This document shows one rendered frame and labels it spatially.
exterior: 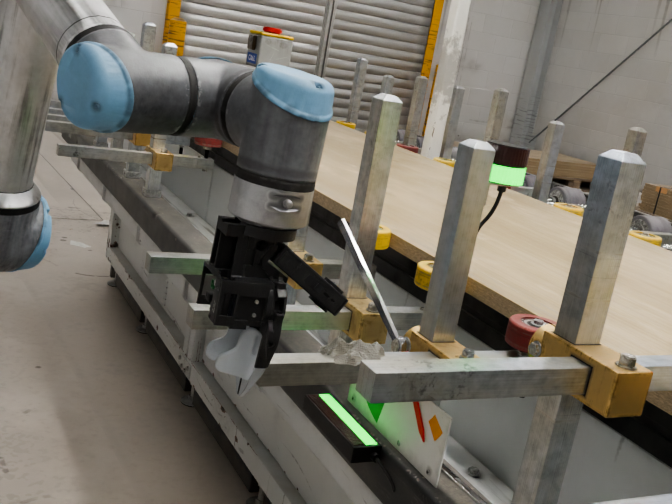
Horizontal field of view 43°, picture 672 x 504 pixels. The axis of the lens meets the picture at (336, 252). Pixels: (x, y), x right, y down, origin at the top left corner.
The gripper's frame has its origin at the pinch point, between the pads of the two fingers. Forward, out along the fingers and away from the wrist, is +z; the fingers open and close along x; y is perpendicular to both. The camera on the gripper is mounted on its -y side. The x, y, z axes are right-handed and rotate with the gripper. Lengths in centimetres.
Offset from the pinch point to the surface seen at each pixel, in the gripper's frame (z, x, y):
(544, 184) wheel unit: -15, -116, -134
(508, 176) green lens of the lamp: -29.4, -1.8, -30.5
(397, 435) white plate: 9.4, -4.9, -26.1
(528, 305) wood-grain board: -9.7, -9.7, -46.8
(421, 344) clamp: -4.8, -3.8, -25.4
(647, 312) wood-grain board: -11, -8, -69
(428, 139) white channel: -18, -163, -120
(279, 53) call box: -37, -77, -26
